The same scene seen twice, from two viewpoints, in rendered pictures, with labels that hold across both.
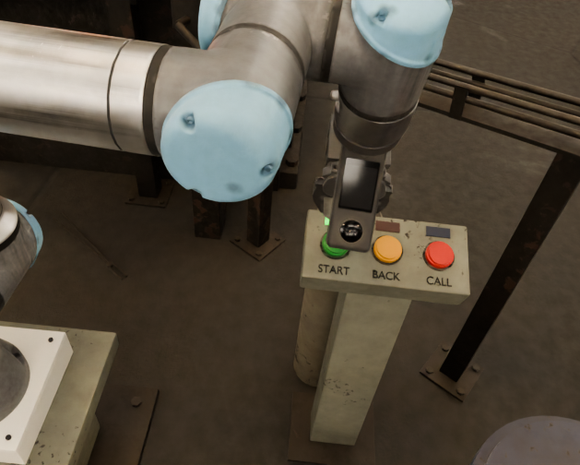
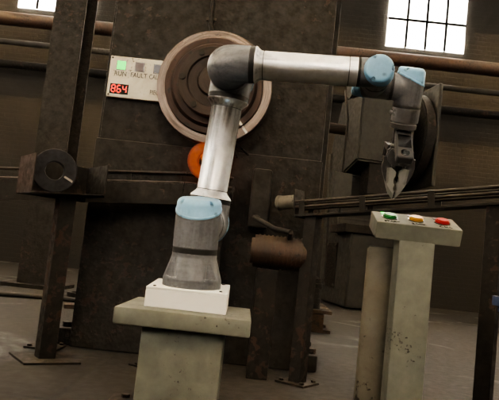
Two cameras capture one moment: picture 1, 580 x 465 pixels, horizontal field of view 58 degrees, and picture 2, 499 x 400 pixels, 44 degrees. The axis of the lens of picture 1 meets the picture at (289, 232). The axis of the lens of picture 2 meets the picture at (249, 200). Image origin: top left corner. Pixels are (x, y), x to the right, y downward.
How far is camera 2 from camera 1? 1.45 m
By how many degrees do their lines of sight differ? 50
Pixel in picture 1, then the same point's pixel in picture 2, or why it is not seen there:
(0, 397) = (216, 273)
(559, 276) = not seen: outside the picture
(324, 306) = (378, 314)
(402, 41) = (414, 73)
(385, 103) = (411, 99)
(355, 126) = (401, 114)
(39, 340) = not seen: hidden behind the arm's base
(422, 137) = not seen: hidden behind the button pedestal
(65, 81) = (339, 58)
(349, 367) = (407, 316)
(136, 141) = (355, 71)
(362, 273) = (407, 223)
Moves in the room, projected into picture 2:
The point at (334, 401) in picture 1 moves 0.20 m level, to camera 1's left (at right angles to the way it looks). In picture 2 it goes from (399, 363) to (327, 355)
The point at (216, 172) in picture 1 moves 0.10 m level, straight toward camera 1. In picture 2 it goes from (380, 69) to (397, 57)
